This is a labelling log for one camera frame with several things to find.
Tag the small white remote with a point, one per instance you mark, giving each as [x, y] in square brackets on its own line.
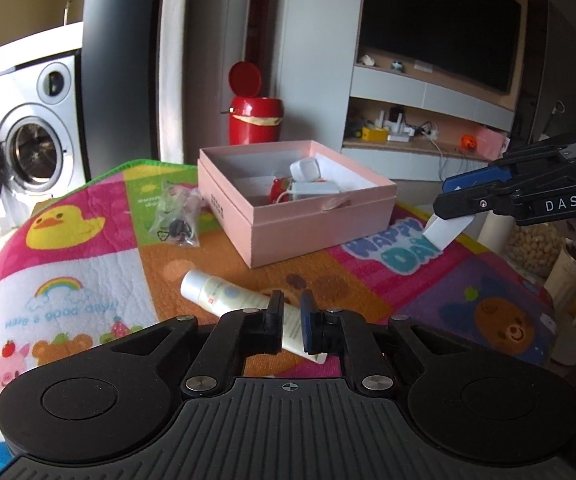
[423, 66]

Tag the orange pumpkin toy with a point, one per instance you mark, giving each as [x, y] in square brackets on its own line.
[468, 143]

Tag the white router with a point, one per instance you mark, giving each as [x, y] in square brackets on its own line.
[398, 132]

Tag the pink storage box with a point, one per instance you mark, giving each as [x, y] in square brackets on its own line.
[493, 142]

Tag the white cream tube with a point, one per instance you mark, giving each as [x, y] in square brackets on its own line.
[208, 287]

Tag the television cabinet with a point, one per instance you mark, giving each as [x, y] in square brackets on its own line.
[383, 87]

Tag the small white figurine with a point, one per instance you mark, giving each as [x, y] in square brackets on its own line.
[367, 60]

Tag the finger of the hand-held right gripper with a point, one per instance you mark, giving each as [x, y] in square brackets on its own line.
[473, 178]
[468, 202]

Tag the red lighter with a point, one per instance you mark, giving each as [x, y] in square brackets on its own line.
[279, 189]

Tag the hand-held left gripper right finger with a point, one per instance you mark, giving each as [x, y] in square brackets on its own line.
[310, 322]

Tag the clear plastic bag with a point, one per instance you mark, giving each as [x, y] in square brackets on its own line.
[175, 220]

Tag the red trash bin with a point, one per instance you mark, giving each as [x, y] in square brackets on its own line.
[255, 120]

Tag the colourful printed play mat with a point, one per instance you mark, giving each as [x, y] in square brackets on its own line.
[93, 270]

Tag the white charger plug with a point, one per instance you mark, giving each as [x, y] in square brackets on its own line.
[304, 170]

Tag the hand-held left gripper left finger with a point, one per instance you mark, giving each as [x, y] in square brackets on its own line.
[274, 325]

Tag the silver washing machine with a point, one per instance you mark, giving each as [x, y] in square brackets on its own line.
[43, 110]

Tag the pink cardboard box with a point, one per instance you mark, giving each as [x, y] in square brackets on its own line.
[308, 230]

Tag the small white carton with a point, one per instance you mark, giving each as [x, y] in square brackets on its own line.
[445, 232]

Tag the black television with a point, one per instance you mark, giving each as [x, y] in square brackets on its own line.
[438, 15]

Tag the small round toy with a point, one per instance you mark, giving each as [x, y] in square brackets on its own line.
[398, 66]

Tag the clear jar of nuts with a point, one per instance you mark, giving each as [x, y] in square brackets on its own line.
[535, 250]

